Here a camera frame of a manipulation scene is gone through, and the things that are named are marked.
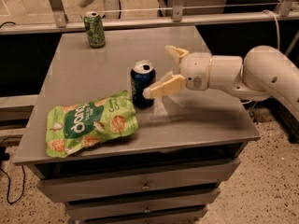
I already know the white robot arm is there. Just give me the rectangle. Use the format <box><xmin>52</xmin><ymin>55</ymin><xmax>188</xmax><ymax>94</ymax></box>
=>
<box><xmin>143</xmin><ymin>46</ymin><xmax>299</xmax><ymax>120</ymax></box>

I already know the blue pepsi can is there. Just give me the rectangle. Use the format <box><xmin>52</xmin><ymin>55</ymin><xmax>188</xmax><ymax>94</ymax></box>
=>
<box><xmin>130</xmin><ymin>60</ymin><xmax>156</xmax><ymax>108</ymax></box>

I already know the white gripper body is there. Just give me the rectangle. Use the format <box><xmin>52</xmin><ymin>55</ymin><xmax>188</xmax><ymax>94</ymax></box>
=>
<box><xmin>179</xmin><ymin>52</ymin><xmax>212</xmax><ymax>91</ymax></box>

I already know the green rice chip bag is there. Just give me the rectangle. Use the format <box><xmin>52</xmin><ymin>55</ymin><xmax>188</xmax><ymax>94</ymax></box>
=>
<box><xmin>46</xmin><ymin>91</ymin><xmax>138</xmax><ymax>158</ymax></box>

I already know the grey metal railing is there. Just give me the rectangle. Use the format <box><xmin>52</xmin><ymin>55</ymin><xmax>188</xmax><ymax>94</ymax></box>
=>
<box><xmin>0</xmin><ymin>0</ymin><xmax>299</xmax><ymax>35</ymax></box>

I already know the green soda can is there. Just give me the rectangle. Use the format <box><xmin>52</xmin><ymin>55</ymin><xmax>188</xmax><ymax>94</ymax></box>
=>
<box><xmin>83</xmin><ymin>11</ymin><xmax>106</xmax><ymax>48</ymax></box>

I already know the grey drawer cabinet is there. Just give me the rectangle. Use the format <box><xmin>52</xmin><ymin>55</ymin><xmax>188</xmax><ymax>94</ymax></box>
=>
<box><xmin>14</xmin><ymin>26</ymin><xmax>259</xmax><ymax>224</ymax></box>

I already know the black floor cable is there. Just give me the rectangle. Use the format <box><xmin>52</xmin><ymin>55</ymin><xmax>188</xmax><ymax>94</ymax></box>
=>
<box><xmin>0</xmin><ymin>136</ymin><xmax>26</xmax><ymax>205</ymax></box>

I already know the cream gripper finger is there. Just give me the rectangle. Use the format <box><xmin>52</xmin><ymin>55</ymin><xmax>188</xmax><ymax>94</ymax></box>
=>
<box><xmin>143</xmin><ymin>71</ymin><xmax>186</xmax><ymax>99</ymax></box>
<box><xmin>164</xmin><ymin>45</ymin><xmax>190</xmax><ymax>66</ymax></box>

